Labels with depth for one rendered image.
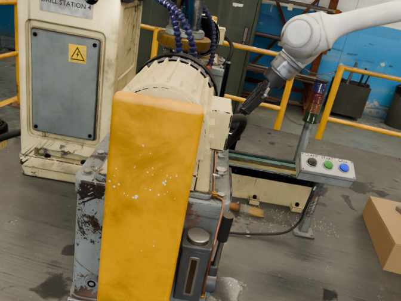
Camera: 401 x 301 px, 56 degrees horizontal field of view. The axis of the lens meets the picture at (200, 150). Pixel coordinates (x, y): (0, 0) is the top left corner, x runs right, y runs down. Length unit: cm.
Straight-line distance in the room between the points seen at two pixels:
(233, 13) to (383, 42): 284
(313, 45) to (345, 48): 528
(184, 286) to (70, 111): 73
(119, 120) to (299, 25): 63
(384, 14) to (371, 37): 522
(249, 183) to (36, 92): 78
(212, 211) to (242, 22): 373
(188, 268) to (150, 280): 7
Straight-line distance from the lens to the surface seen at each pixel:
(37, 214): 123
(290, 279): 114
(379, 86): 654
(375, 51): 642
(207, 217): 69
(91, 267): 81
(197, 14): 126
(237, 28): 433
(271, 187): 141
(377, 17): 114
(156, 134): 54
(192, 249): 67
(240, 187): 140
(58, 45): 122
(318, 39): 106
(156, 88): 59
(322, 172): 119
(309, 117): 170
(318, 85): 166
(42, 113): 130
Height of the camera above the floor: 151
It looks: 24 degrees down
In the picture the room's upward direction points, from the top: 11 degrees clockwise
